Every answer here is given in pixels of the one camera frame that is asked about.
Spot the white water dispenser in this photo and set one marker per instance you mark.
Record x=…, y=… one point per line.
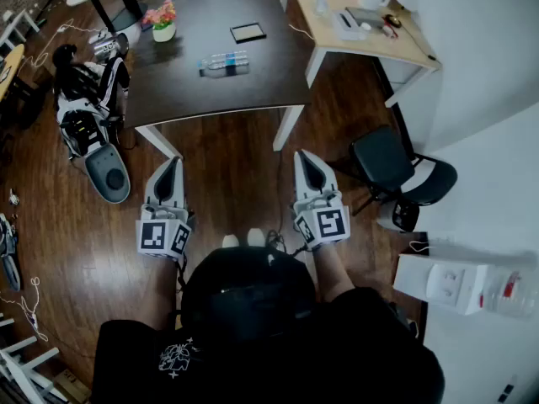
x=438, y=284

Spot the dark brown table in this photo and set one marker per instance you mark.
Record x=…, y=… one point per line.
x=202, y=91

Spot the clear water jug red label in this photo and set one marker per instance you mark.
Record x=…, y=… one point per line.
x=513, y=293

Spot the round wooden table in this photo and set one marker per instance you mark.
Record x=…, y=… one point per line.
x=10, y=67

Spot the clear glass cup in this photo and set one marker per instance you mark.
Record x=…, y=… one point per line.
x=321, y=7

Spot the person's left forearm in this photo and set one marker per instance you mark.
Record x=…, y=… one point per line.
x=170, y=286

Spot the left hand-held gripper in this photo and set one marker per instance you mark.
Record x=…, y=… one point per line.
x=162, y=236

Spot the grey shoes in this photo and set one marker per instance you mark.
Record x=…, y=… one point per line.
x=9, y=259

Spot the person's black chest bag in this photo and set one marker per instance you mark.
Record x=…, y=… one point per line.
x=248, y=293

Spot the grey oval floor object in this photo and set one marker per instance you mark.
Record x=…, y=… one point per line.
x=101, y=166

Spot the white slatted rack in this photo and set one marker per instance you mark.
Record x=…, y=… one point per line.
x=25, y=373

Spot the person's right forearm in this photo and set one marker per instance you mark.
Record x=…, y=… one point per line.
x=332, y=272

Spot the stainless steel bin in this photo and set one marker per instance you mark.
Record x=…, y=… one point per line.
x=107, y=46

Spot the person's black shirt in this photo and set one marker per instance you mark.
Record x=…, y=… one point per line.
x=295, y=368

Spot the black office chair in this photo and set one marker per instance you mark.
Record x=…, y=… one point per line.
x=379, y=162

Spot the grey flat book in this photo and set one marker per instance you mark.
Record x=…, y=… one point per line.
x=364, y=15

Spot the white tissue box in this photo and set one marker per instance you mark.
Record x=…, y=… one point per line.
x=347, y=25

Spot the person's white shoe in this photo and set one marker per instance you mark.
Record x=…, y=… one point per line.
x=255, y=236
x=230, y=240

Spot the clear plastic bottle blue label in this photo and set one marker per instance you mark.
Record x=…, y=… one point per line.
x=223, y=60

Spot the pink flowers in white pot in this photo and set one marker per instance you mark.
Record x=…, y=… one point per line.
x=162, y=25

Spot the cardboard box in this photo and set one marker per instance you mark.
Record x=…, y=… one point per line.
x=71, y=385

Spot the white chair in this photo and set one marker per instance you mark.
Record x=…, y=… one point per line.
x=19, y=23

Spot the small red white jar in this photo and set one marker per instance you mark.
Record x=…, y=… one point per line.
x=389, y=32

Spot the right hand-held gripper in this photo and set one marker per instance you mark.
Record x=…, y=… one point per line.
x=328, y=225

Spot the black picture frame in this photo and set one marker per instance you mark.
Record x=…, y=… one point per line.
x=248, y=32

